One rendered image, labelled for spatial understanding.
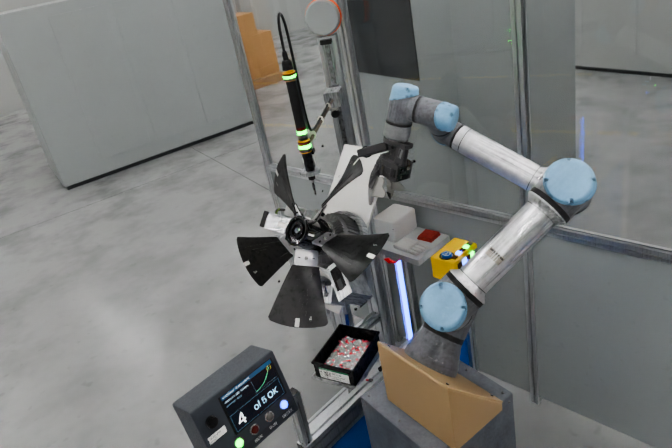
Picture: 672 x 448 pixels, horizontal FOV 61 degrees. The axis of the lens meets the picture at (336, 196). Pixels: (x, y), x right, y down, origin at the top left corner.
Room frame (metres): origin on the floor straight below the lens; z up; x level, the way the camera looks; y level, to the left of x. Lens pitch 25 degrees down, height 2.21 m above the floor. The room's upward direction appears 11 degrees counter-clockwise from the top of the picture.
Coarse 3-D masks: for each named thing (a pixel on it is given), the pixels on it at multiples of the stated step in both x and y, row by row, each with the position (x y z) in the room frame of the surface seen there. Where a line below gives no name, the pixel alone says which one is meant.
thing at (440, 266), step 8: (456, 240) 1.87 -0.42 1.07; (464, 240) 1.86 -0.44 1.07; (448, 248) 1.82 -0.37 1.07; (456, 248) 1.81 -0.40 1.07; (472, 248) 1.80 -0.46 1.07; (432, 256) 1.79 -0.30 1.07; (440, 256) 1.78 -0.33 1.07; (464, 256) 1.76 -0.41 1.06; (432, 264) 1.79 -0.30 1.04; (440, 264) 1.76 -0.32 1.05; (448, 264) 1.73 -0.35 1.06; (456, 264) 1.73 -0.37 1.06; (440, 272) 1.76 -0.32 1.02
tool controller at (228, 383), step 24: (240, 360) 1.22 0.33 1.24; (264, 360) 1.19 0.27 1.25; (216, 384) 1.13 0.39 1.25; (240, 384) 1.13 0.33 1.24; (264, 384) 1.16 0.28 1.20; (192, 408) 1.06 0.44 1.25; (216, 408) 1.07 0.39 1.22; (264, 408) 1.13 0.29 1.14; (288, 408) 1.16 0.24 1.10; (192, 432) 1.07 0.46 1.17; (216, 432) 1.05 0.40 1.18; (240, 432) 1.07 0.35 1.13; (264, 432) 1.10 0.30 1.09
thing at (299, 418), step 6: (294, 390) 1.27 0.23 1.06; (294, 396) 1.25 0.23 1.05; (300, 396) 1.26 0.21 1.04; (300, 402) 1.26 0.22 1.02; (300, 408) 1.25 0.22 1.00; (294, 414) 1.25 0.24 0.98; (300, 414) 1.26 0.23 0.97; (294, 420) 1.26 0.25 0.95; (300, 420) 1.25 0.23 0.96; (306, 420) 1.26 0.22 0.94; (294, 426) 1.26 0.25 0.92; (300, 426) 1.24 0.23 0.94; (306, 426) 1.26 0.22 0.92; (300, 432) 1.25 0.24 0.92; (306, 432) 1.26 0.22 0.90; (300, 438) 1.26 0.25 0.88; (306, 438) 1.25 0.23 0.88; (306, 444) 1.25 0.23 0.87
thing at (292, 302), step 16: (288, 272) 1.86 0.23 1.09; (304, 272) 1.85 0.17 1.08; (288, 288) 1.82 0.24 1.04; (304, 288) 1.81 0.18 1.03; (320, 288) 1.81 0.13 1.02; (288, 304) 1.78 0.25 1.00; (304, 304) 1.77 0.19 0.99; (320, 304) 1.77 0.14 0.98; (272, 320) 1.77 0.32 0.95; (288, 320) 1.75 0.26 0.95; (304, 320) 1.74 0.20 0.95; (320, 320) 1.73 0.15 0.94
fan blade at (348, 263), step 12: (336, 240) 1.84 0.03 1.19; (348, 240) 1.82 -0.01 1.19; (360, 240) 1.80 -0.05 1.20; (372, 240) 1.77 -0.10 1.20; (384, 240) 1.74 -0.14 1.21; (336, 252) 1.77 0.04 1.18; (348, 252) 1.74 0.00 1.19; (360, 252) 1.73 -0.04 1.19; (372, 252) 1.70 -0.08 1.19; (336, 264) 1.72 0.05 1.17; (348, 264) 1.69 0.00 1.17; (360, 264) 1.67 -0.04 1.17; (348, 276) 1.65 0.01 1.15
